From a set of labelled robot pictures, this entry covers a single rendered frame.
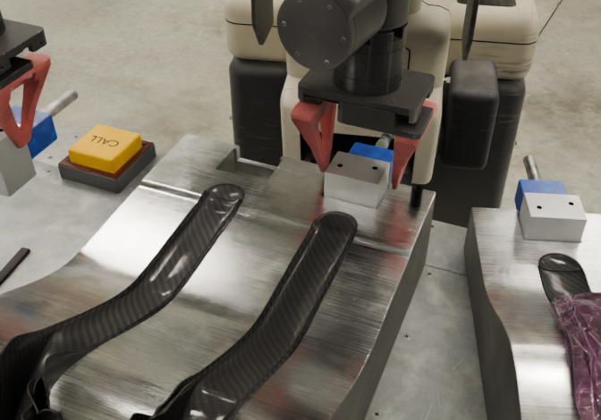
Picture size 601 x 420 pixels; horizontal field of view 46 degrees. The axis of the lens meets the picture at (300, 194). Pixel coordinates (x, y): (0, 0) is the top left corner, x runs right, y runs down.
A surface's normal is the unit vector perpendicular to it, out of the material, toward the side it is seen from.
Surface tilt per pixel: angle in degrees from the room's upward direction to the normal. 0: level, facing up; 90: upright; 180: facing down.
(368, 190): 90
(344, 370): 20
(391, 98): 1
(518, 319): 28
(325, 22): 89
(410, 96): 1
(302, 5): 89
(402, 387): 0
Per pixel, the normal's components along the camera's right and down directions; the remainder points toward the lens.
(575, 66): 0.00, -0.79
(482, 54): -0.17, 0.60
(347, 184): -0.38, 0.57
